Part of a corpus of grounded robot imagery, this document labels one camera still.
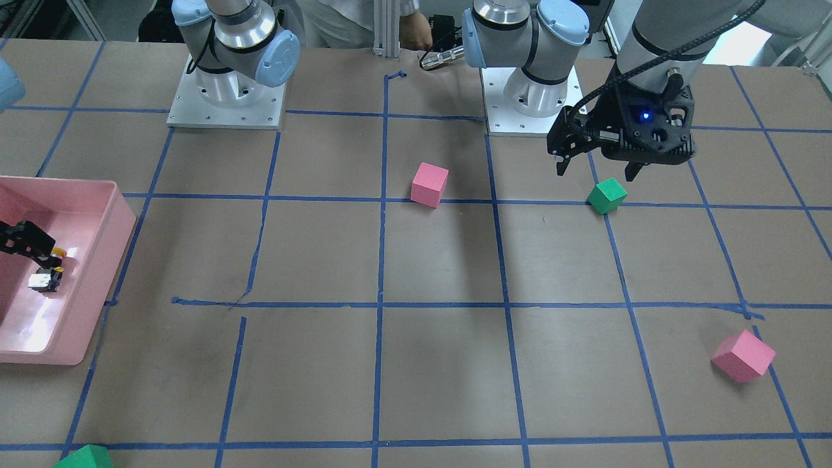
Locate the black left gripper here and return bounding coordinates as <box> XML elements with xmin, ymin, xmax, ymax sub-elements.
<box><xmin>554</xmin><ymin>82</ymin><xmax>696</xmax><ymax>183</ymax></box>

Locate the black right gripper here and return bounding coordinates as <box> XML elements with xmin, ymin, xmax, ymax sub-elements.
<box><xmin>1</xmin><ymin>221</ymin><xmax>64</xmax><ymax>274</ymax></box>

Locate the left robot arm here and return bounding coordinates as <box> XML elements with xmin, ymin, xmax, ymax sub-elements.
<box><xmin>461</xmin><ymin>1</ymin><xmax>764</xmax><ymax>181</ymax></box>

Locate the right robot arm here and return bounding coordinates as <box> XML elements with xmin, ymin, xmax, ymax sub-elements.
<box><xmin>2</xmin><ymin>1</ymin><xmax>300</xmax><ymax>209</ymax></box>

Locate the green foam cube near left arm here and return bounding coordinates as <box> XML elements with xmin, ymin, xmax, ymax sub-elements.
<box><xmin>586</xmin><ymin>177</ymin><xmax>628</xmax><ymax>215</ymax></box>

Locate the pink plastic bin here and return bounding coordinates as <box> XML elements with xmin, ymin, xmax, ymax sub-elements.
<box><xmin>1</xmin><ymin>177</ymin><xmax>137</xmax><ymax>365</ymax></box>

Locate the pink foam cube centre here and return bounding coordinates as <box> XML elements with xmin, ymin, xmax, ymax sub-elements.
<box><xmin>409</xmin><ymin>162</ymin><xmax>449</xmax><ymax>209</ymax></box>

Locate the pink foam cube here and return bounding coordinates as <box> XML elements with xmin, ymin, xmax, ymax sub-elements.
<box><xmin>710</xmin><ymin>331</ymin><xmax>777</xmax><ymax>384</ymax></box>
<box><xmin>409</xmin><ymin>162</ymin><xmax>449</xmax><ymax>209</ymax></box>

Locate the green foam cube at edge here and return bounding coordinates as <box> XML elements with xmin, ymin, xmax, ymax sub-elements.
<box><xmin>54</xmin><ymin>445</ymin><xmax>115</xmax><ymax>468</ymax></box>

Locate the person hand in background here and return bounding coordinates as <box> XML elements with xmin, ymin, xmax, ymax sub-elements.
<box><xmin>398</xmin><ymin>10</ymin><xmax>433</xmax><ymax>51</ymax></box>

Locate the pink foam cube far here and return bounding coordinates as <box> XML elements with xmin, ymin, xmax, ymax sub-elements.
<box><xmin>710</xmin><ymin>331</ymin><xmax>777</xmax><ymax>384</ymax></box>

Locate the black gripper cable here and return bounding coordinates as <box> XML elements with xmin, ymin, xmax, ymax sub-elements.
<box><xmin>562</xmin><ymin>0</ymin><xmax>768</xmax><ymax>124</ymax></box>

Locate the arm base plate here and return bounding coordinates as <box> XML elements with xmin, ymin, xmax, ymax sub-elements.
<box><xmin>480</xmin><ymin>66</ymin><xmax>582</xmax><ymax>137</ymax></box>
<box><xmin>166</xmin><ymin>57</ymin><xmax>287</xmax><ymax>131</ymax></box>

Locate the aluminium frame post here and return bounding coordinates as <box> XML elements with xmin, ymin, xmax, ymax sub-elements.
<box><xmin>372</xmin><ymin>0</ymin><xmax>400</xmax><ymax>60</ymax></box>

